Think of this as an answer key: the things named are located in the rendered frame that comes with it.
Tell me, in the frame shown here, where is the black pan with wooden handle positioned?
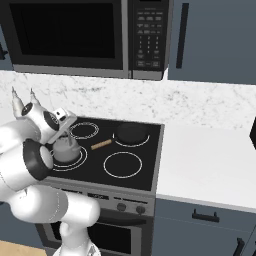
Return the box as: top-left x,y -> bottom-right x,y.
90,122 -> 151,151

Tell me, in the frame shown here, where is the black base cupboard handle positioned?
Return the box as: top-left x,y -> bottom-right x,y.
232,236 -> 246,256

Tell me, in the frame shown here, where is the black drawer handle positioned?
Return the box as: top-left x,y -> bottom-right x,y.
191,208 -> 221,224

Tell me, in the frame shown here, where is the blue-grey wall cupboard door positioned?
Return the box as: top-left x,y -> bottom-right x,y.
167,0 -> 256,86
0,25 -> 15,72

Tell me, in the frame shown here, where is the blue-grey drawer front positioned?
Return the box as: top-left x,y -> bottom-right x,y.
153,197 -> 256,235

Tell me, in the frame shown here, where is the black stove with hob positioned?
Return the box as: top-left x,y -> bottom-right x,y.
34,116 -> 165,256

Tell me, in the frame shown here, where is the blue-grey base cupboard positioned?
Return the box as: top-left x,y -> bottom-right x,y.
0,201 -> 45,250

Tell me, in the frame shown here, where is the small black cupboard handle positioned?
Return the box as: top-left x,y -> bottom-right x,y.
0,42 -> 9,62

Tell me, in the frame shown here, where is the long black cupboard handle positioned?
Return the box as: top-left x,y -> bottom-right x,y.
175,2 -> 190,70

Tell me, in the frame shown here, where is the black microwave oven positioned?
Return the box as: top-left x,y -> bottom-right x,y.
0,0 -> 175,81

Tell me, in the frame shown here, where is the blue-grey base cupboard door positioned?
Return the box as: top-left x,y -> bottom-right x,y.
151,215 -> 256,256

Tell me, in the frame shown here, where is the grey kettle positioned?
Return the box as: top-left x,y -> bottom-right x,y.
51,131 -> 83,165

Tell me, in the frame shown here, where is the oven door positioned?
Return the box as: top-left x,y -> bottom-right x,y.
35,215 -> 153,256

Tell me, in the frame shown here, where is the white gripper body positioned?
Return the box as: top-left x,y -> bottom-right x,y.
46,114 -> 79,145

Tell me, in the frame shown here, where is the black appliance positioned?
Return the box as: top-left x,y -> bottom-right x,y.
248,115 -> 256,152

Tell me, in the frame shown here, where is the black stove knob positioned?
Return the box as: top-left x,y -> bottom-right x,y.
116,202 -> 128,213
135,204 -> 147,216

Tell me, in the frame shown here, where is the black oven door handle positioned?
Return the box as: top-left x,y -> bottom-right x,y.
97,208 -> 148,227

